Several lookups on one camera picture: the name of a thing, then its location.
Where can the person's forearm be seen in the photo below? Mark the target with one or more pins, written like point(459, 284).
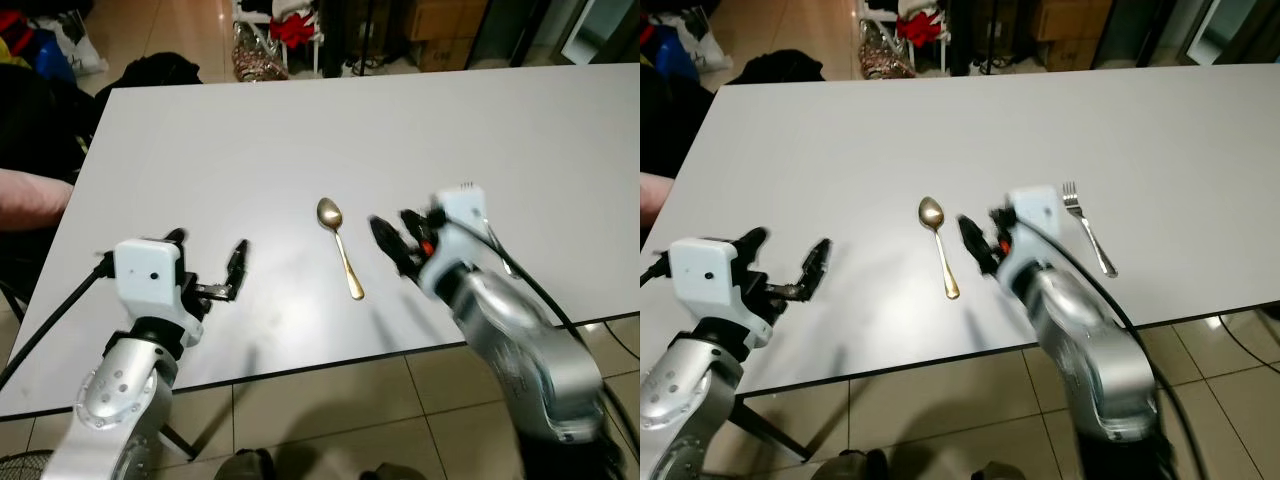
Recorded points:
point(30, 200)
point(652, 203)

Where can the white plastic bag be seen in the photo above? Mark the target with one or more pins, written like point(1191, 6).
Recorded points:
point(708, 45)
point(85, 45)

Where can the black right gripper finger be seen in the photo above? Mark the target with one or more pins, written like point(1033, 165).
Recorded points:
point(975, 243)
point(412, 217)
point(390, 245)
point(1000, 216)

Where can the white framed panel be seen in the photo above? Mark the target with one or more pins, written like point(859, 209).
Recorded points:
point(590, 35)
point(1215, 35)

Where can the red cloth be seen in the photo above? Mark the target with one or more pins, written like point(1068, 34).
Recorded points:
point(295, 28)
point(920, 27)

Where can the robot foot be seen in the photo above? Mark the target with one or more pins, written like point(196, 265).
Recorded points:
point(850, 467)
point(245, 467)
point(1000, 472)
point(390, 473)

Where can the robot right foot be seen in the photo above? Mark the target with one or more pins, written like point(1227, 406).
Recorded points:
point(1000, 472)
point(390, 473)

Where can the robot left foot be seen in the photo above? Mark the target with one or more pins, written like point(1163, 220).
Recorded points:
point(245, 467)
point(850, 467)

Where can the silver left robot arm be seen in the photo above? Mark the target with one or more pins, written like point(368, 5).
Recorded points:
point(115, 395)
point(675, 400)

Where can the black bag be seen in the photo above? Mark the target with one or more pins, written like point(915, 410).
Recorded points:
point(150, 72)
point(778, 68)

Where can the brown cardboard box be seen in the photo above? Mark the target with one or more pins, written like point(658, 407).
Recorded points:
point(445, 30)
point(1070, 25)

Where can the gold sequin bag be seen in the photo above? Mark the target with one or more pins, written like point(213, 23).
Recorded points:
point(258, 58)
point(885, 57)

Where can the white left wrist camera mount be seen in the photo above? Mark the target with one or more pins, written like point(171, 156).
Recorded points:
point(145, 275)
point(700, 272)

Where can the gold metal spoon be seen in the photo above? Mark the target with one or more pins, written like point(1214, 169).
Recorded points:
point(330, 213)
point(931, 212)

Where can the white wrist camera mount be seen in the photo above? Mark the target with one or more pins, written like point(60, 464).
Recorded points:
point(145, 275)
point(455, 225)
point(700, 272)
point(1030, 220)

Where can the black table leg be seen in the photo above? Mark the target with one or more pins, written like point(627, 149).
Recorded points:
point(775, 430)
point(178, 442)

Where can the silver metal fork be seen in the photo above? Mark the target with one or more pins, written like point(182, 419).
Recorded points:
point(1088, 232)

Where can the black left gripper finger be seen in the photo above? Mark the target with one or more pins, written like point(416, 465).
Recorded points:
point(239, 268)
point(176, 237)
point(752, 237)
point(817, 265)

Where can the blue bag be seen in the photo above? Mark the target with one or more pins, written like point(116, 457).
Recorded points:
point(40, 55)
point(662, 50)

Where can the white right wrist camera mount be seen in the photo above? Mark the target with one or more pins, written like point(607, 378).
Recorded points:
point(1030, 220)
point(455, 225)

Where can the white metal rack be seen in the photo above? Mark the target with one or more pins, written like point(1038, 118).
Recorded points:
point(945, 55)
point(318, 55)

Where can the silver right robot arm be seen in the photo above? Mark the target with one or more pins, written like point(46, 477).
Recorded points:
point(1100, 370)
point(530, 360)

